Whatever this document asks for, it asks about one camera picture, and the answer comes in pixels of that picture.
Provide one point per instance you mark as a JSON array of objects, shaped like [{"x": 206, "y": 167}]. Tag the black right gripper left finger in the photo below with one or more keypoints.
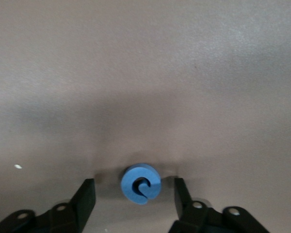
[{"x": 80, "y": 206}]

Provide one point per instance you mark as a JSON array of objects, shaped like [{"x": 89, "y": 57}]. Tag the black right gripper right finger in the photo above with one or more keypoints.
[{"x": 184, "y": 204}]

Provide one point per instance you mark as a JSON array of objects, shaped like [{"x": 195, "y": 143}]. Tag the blue capital letter G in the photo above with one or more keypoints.
[{"x": 128, "y": 187}]

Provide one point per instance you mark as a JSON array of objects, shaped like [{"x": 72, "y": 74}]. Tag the brown table mat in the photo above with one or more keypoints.
[{"x": 145, "y": 85}]

